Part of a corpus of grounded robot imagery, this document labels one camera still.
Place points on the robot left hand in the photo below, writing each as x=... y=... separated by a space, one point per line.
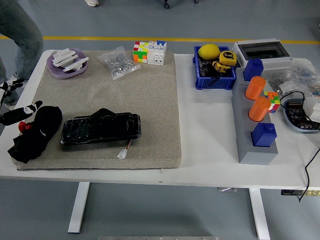
x=27 y=110

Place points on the black rag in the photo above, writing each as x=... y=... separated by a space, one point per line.
x=42 y=135

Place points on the purple tray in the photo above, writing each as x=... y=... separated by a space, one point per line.
x=56 y=72

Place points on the person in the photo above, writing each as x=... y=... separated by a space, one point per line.
x=91 y=2
x=22 y=37

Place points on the grey-brown mat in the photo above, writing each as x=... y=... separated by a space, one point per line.
x=112 y=100

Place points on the clear bag of screws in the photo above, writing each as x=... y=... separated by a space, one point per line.
x=117 y=65

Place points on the white table leg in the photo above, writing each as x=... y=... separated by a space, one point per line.
x=258 y=215
x=78 y=207

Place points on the white and blue block cube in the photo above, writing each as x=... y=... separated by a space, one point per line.
x=156 y=53

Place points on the black circuit module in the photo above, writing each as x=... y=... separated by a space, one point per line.
x=205 y=71

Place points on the yellow lemon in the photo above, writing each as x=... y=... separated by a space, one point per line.
x=208 y=51

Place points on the blue plastic bin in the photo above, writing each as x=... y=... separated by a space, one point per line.
x=217 y=83

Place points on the yellow and black tool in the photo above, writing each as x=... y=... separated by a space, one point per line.
x=220 y=67

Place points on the yellow tape measure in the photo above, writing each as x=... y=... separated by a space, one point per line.
x=227 y=57

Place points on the orange cylinder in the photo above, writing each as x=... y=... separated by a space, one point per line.
x=254 y=88
x=258 y=111

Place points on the blue block with knob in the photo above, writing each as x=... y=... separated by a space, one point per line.
x=263 y=136
x=253 y=70

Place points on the grey block holder base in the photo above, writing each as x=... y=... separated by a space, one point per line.
x=257 y=156

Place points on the small colourful puzzle cube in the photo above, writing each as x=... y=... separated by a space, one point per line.
x=273 y=102

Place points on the clear bag of parts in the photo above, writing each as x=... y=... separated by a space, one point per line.
x=295 y=75

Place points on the grey-blue tray with electronics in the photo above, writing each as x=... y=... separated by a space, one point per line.
x=297 y=117

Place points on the black table control box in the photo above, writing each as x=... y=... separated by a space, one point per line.
x=290 y=192

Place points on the white plastic component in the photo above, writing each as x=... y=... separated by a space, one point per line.
x=312 y=106

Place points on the white plastic bracket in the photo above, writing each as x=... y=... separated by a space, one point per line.
x=75 y=64
x=63 y=56

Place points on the metal bracket under table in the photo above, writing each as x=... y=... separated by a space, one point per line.
x=227 y=189

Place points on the grey electrical enclosure box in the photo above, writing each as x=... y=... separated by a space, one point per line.
x=277 y=63

